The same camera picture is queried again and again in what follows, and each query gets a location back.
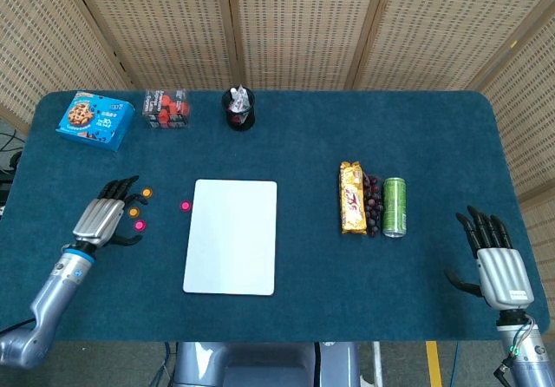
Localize white items in pen cup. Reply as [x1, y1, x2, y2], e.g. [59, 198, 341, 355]
[229, 83, 251, 113]

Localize yellow floor tape strip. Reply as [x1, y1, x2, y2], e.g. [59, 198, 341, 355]
[425, 341, 444, 387]

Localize gold snack package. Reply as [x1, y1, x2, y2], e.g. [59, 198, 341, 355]
[338, 161, 369, 236]

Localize dark cables and equipment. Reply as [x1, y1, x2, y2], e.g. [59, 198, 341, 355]
[0, 128, 23, 217]

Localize red and black snack box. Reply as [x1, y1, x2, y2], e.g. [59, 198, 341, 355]
[142, 88, 192, 130]

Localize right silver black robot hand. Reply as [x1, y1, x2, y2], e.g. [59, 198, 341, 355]
[444, 205, 536, 311]

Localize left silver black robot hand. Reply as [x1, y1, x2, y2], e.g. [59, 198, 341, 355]
[71, 174, 151, 253]

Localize green drink can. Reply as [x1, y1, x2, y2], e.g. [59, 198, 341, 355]
[381, 176, 408, 239]

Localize black mesh pen cup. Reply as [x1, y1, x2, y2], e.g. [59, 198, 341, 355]
[221, 85, 257, 133]

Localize white floor pole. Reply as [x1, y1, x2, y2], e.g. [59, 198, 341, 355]
[371, 341, 385, 387]

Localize blue felt table mat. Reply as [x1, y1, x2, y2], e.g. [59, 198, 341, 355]
[0, 89, 551, 344]

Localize grey robot torso base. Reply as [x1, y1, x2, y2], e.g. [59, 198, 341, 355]
[172, 341, 362, 387]

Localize purple grape bunch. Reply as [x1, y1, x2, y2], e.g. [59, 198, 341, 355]
[362, 174, 385, 238]

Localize white rectangular board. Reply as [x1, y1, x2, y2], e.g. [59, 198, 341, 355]
[182, 179, 278, 297]

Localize blue floor cable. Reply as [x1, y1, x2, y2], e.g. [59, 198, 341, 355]
[448, 341, 461, 387]

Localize blue cookie box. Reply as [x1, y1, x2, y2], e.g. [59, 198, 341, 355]
[55, 90, 136, 153]

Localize woven bamboo folding screen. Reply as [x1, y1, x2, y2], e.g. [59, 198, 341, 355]
[0, 0, 555, 344]

